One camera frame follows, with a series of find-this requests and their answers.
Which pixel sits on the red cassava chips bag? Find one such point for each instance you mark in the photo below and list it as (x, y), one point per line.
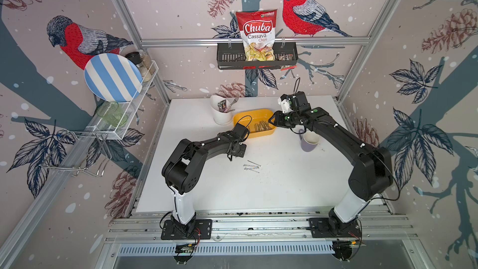
(257, 31)

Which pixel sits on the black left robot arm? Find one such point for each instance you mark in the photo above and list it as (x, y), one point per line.
(183, 169)

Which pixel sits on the yellow plastic storage box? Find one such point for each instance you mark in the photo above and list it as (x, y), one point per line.
(257, 121)

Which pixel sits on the light spice jar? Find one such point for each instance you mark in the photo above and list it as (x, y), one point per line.
(148, 63)

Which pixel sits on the purple ceramic mug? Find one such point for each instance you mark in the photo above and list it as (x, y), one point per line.
(309, 140)

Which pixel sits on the white utensil holder cup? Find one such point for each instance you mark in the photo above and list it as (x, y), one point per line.
(222, 109)

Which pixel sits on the dark lid spice jar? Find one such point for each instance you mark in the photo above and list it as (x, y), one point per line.
(135, 57)

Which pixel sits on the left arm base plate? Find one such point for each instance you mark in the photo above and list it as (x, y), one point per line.
(196, 229)

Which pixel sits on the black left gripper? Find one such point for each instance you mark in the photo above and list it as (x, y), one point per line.
(241, 154)

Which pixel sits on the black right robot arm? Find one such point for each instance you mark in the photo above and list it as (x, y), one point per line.
(372, 167)

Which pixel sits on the black wire wall basket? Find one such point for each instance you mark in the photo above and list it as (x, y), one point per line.
(237, 57)

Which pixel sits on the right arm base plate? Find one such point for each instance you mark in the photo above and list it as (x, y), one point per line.
(333, 227)

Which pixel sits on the green glass cup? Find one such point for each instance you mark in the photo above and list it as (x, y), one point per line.
(112, 113)

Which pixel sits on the blue white striped plate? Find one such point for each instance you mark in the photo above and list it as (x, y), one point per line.
(113, 78)

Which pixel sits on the clear wire wall shelf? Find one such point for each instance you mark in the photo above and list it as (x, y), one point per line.
(102, 130)

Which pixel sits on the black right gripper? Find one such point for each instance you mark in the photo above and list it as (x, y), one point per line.
(276, 120)

